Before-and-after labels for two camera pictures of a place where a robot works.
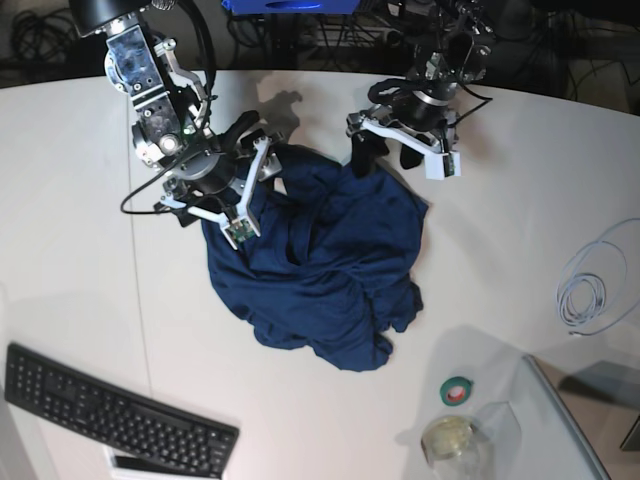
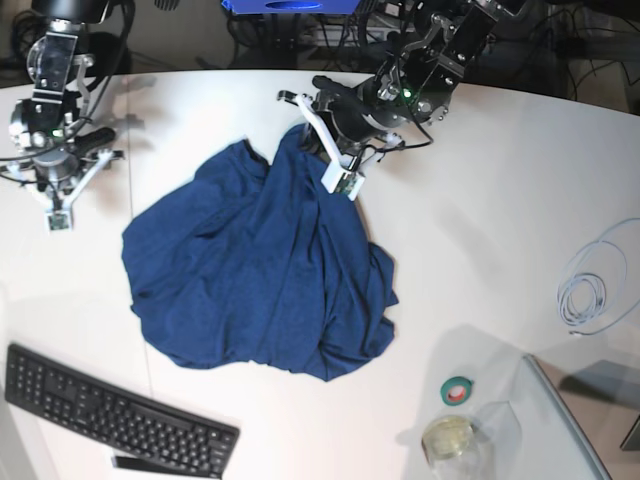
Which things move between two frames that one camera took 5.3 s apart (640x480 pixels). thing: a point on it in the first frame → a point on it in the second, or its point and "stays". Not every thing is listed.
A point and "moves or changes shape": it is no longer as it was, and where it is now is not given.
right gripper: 422,105 → 352,115
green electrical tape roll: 456,391 stays
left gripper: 210,177 → 56,169
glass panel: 602,403 stays
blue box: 293,7 stays
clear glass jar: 451,446 stays
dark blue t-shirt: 329,271 moves or changes shape
